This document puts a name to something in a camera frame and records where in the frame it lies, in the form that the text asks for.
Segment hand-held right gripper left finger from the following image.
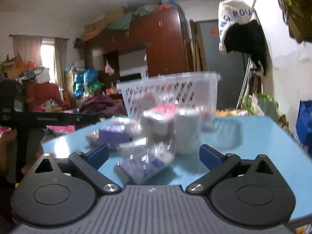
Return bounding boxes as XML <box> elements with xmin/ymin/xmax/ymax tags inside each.
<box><xmin>32</xmin><ymin>144</ymin><xmax>121</xmax><ymax>195</ymax></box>

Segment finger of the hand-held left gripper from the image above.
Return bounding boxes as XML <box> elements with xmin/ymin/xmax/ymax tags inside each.
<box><xmin>79</xmin><ymin>113</ymin><xmax>101</xmax><ymax>127</ymax></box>

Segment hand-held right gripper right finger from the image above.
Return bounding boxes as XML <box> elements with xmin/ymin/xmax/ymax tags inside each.
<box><xmin>186</xmin><ymin>144</ymin><xmax>277</xmax><ymax>195</ymax></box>

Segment small purple packet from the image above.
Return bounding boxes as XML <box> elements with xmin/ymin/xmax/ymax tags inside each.
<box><xmin>85</xmin><ymin>133</ymin><xmax>100</xmax><ymax>147</ymax></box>

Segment purple box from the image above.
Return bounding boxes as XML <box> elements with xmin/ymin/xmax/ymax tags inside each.
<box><xmin>99</xmin><ymin>123</ymin><xmax>129</xmax><ymax>149</ymax></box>

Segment white tissue roll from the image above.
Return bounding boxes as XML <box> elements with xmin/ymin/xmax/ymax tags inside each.
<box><xmin>174</xmin><ymin>108</ymin><xmax>203</xmax><ymax>154</ymax></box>

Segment purple white packet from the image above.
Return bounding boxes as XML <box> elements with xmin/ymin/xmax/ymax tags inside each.
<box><xmin>114</xmin><ymin>143</ymin><xmax>176</xmax><ymax>185</ymax></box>

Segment pink packet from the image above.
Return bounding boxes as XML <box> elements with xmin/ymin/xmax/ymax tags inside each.
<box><xmin>140</xmin><ymin>104</ymin><xmax>178</xmax><ymax>142</ymax></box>

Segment white plastic basket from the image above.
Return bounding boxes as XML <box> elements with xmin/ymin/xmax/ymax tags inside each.
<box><xmin>117</xmin><ymin>71</ymin><xmax>221</xmax><ymax>120</ymax></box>

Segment person's left hand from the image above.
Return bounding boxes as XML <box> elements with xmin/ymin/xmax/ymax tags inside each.
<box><xmin>21</xmin><ymin>140</ymin><xmax>44</xmax><ymax>175</ymax></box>

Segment pink floral blanket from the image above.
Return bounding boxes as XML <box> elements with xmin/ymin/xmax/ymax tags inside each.
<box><xmin>46</xmin><ymin>124</ymin><xmax>75</xmax><ymax>133</ymax></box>

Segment maroon clothes pile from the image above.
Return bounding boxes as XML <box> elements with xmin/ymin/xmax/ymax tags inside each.
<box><xmin>79</xmin><ymin>95</ymin><xmax>127</xmax><ymax>119</ymax></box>

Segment red cloth covered cabinet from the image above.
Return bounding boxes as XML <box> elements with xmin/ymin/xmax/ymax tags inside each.
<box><xmin>26</xmin><ymin>83</ymin><xmax>64</xmax><ymax>111</ymax></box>

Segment green plastic bag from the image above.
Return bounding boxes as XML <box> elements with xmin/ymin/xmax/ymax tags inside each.
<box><xmin>89</xmin><ymin>80</ymin><xmax>105</xmax><ymax>92</ymax></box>

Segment blue patterned plastic bag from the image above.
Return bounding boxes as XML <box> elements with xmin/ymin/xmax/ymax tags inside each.
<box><xmin>74</xmin><ymin>72</ymin><xmax>84</xmax><ymax>97</ymax></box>
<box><xmin>83</xmin><ymin>69</ymin><xmax>98</xmax><ymax>83</ymax></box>

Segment white patterned gift bag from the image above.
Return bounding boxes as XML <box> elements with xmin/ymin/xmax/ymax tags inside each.
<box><xmin>35</xmin><ymin>67</ymin><xmax>50</xmax><ymax>83</ymax></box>

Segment yellow floral blanket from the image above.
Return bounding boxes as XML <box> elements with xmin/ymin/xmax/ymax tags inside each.
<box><xmin>216</xmin><ymin>108</ymin><xmax>240</xmax><ymax>117</ymax></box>

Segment pink white plastic bag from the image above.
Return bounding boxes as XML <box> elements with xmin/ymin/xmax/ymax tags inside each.
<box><xmin>105</xmin><ymin>60</ymin><xmax>115</xmax><ymax>76</ymax></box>

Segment beige window curtain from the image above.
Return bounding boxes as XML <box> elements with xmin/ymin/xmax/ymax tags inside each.
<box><xmin>12</xmin><ymin>36</ymin><xmax>43</xmax><ymax>65</ymax></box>
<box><xmin>54</xmin><ymin>38</ymin><xmax>67</xmax><ymax>90</ymax></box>

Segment black television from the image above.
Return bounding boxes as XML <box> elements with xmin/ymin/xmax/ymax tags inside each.
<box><xmin>121</xmin><ymin>73</ymin><xmax>142</xmax><ymax>82</ymax></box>

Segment green white tote bag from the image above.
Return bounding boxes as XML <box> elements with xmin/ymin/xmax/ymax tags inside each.
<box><xmin>240</xmin><ymin>94</ymin><xmax>279</xmax><ymax>122</ymax></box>

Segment metal crutches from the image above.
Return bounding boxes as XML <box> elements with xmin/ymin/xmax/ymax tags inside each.
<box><xmin>235</xmin><ymin>58</ymin><xmax>254</xmax><ymax>110</ymax></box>

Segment small cardboard box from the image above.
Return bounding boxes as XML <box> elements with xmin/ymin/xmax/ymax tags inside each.
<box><xmin>84</xmin><ymin>19</ymin><xmax>106</xmax><ymax>33</ymax></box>

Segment grey door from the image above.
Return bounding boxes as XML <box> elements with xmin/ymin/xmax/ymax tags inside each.
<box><xmin>200</xmin><ymin>21</ymin><xmax>246</xmax><ymax>110</ymax></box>

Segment blue shopping bag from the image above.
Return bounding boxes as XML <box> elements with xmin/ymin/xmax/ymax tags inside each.
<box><xmin>292</xmin><ymin>100</ymin><xmax>312</xmax><ymax>156</ymax></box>

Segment green cloth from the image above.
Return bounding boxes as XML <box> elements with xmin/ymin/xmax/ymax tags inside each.
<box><xmin>107</xmin><ymin>5</ymin><xmax>161</xmax><ymax>30</ymax></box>

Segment wooden planks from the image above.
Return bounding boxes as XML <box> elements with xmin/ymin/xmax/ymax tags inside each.
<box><xmin>186</xmin><ymin>19</ymin><xmax>203</xmax><ymax>72</ymax></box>

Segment brown wooden wardrobe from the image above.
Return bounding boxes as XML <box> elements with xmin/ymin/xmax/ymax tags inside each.
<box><xmin>84</xmin><ymin>8</ymin><xmax>193</xmax><ymax>95</ymax></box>

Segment large cardboard box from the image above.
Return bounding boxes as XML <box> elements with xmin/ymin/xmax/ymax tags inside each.
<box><xmin>105</xmin><ymin>6</ymin><xmax>126</xmax><ymax>21</ymax></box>

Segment white black hanging garment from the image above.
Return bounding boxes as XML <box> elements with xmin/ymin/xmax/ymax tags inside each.
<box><xmin>218</xmin><ymin>0</ymin><xmax>269</xmax><ymax>76</ymax></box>

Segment red blue cloth bundle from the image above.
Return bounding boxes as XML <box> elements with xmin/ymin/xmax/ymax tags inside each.
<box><xmin>160</xmin><ymin>2</ymin><xmax>181</xmax><ymax>11</ymax></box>

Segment brown hanging bag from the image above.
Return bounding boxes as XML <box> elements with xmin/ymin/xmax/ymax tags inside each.
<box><xmin>275</xmin><ymin>0</ymin><xmax>312</xmax><ymax>43</ymax></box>

